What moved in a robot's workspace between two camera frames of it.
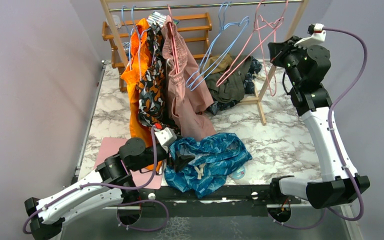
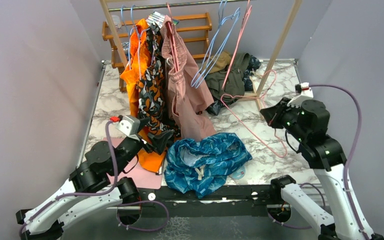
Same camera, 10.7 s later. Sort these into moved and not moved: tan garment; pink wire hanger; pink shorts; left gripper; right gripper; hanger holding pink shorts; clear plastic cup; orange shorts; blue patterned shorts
Moved: pink wire hanger; left gripper; right gripper
Not moved: hanger holding pink shorts; tan garment; clear plastic cup; blue patterned shorts; pink shorts; orange shorts
